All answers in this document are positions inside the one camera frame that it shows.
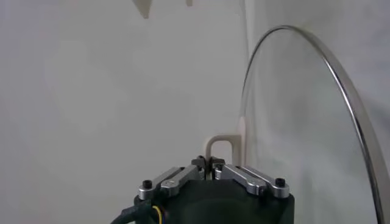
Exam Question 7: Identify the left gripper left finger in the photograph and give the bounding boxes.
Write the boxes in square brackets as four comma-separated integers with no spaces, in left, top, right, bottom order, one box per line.
[137,155,208,201]

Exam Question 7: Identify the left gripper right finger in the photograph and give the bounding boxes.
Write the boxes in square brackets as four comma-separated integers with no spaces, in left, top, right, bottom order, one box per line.
[210,157,290,199]

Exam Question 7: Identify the round glass pot lid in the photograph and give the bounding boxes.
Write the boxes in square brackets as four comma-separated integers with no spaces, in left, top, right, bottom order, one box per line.
[205,24,386,224]

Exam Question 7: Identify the stainless steel steamer basket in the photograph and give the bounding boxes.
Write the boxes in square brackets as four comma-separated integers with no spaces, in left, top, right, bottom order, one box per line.
[132,0,153,19]

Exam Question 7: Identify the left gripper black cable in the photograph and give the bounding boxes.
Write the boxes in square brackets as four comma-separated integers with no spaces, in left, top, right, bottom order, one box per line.
[111,203,167,224]

